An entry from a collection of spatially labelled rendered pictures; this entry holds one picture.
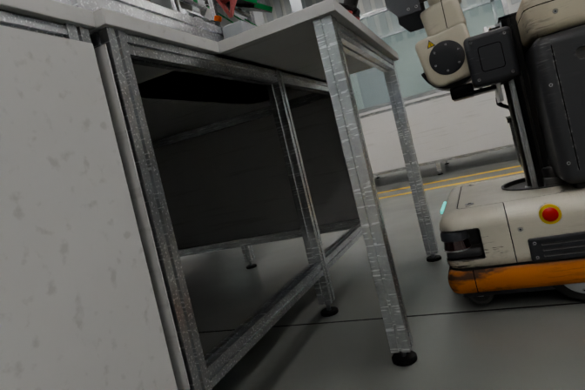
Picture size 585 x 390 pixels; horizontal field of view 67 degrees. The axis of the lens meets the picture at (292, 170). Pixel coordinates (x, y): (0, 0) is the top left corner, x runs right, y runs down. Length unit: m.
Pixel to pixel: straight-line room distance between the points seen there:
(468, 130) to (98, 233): 4.72
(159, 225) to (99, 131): 0.19
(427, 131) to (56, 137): 4.73
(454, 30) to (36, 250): 1.25
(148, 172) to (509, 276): 0.96
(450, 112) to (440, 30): 3.74
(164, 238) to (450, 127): 4.58
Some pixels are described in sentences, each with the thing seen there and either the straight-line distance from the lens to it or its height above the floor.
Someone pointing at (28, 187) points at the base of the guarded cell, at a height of 0.57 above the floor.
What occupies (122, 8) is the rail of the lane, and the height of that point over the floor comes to 0.92.
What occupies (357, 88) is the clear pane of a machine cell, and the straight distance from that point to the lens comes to 5.40.
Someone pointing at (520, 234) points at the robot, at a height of 0.20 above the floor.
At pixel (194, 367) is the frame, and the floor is 0.20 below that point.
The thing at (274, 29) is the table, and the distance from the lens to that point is 1.10.
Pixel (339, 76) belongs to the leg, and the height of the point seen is 0.69.
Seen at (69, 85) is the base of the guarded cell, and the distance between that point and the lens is 0.79.
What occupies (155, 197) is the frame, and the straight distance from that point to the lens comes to 0.85.
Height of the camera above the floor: 0.52
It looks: 1 degrees down
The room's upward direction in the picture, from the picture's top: 13 degrees counter-clockwise
